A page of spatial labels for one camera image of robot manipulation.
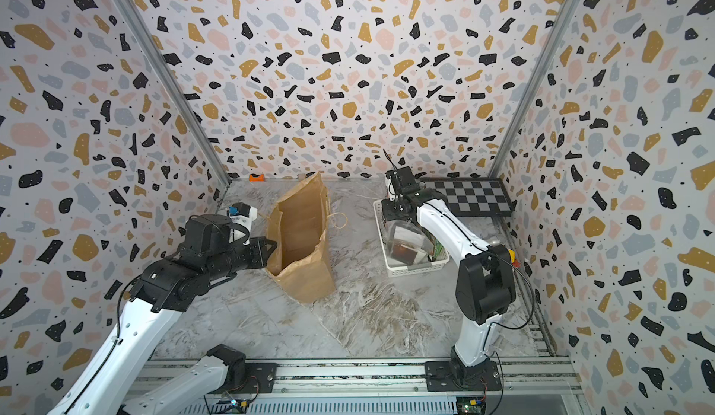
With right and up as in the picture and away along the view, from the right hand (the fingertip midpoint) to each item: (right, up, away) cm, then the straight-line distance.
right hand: (391, 207), depth 91 cm
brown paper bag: (-32, -11, +6) cm, 34 cm away
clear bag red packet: (+5, -12, -1) cm, 13 cm away
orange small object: (-58, +13, +33) cm, 68 cm away
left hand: (-29, -9, -23) cm, 38 cm away
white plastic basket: (+1, -20, -2) cm, 20 cm away
